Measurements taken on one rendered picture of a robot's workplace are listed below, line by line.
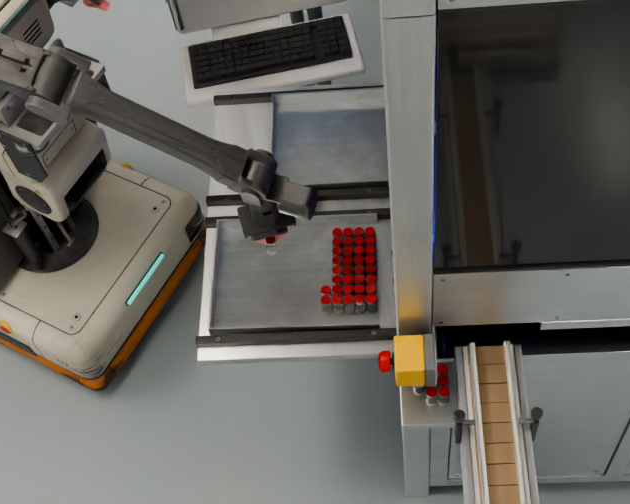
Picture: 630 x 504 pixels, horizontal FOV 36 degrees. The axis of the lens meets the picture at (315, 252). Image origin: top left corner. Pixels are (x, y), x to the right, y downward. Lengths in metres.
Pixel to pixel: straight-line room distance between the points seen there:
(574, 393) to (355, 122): 0.76
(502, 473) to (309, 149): 0.85
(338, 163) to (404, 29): 1.03
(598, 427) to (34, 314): 1.54
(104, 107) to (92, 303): 1.24
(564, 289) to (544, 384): 0.41
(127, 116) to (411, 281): 0.54
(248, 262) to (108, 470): 1.04
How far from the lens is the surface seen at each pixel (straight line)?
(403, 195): 1.43
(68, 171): 2.41
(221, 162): 1.67
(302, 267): 2.03
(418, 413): 1.87
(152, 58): 3.70
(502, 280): 1.66
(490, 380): 1.85
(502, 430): 1.81
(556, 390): 2.11
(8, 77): 1.63
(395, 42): 1.18
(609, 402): 2.20
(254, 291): 2.01
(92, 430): 2.95
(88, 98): 1.63
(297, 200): 1.73
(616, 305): 1.79
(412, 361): 1.75
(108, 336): 2.80
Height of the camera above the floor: 2.62
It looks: 58 degrees down
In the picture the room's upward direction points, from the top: 10 degrees counter-clockwise
